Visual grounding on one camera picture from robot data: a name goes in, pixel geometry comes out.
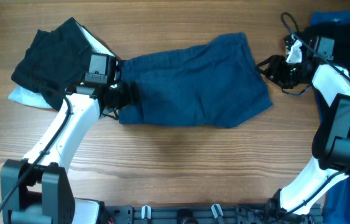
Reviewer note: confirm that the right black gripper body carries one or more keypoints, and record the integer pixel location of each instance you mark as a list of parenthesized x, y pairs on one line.
[(284, 74)]

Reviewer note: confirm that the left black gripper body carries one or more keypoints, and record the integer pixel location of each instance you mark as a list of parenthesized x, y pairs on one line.
[(121, 97)]

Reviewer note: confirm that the dark blue denim shorts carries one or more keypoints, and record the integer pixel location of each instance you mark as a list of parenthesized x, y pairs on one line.
[(214, 84)]

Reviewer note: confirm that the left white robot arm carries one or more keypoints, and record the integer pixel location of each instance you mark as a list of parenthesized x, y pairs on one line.
[(36, 188)]

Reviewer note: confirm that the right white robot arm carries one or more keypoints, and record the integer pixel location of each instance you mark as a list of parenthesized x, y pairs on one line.
[(330, 163)]

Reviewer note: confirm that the folded black shorts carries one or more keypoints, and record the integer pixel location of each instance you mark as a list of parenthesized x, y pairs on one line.
[(50, 59)]

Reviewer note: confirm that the blue polo shirt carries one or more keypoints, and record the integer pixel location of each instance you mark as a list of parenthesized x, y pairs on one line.
[(337, 205)]

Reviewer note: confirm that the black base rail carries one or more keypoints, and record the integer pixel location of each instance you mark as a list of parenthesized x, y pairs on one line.
[(214, 214)]

